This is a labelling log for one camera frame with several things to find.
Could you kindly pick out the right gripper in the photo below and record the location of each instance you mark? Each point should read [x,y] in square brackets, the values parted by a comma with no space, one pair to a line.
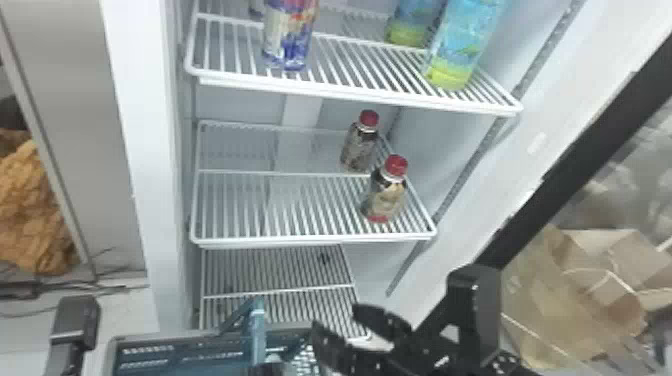
[414,359]

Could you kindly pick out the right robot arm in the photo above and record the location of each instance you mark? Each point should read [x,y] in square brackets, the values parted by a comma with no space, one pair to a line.
[512,366]

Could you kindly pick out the brown bottle red cap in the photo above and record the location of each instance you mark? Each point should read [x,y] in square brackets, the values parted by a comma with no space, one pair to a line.
[359,144]
[385,191]

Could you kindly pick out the blue basket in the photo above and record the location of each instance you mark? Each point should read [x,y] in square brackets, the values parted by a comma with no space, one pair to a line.
[178,354]

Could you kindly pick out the cardboard box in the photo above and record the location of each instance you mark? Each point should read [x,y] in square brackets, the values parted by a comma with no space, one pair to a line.
[31,210]
[614,252]
[567,315]

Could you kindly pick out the fridge door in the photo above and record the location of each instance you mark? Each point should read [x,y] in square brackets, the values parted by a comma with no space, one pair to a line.
[525,157]

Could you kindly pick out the white fridge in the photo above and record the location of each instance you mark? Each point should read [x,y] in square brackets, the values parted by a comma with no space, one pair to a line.
[152,157]

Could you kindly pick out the green bottle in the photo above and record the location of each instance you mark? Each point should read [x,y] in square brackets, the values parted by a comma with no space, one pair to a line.
[459,47]
[409,23]

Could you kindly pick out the blue bottle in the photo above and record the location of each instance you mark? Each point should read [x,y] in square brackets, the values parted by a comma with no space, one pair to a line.
[288,31]

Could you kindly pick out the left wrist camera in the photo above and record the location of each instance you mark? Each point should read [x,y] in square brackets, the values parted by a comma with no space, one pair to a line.
[76,320]

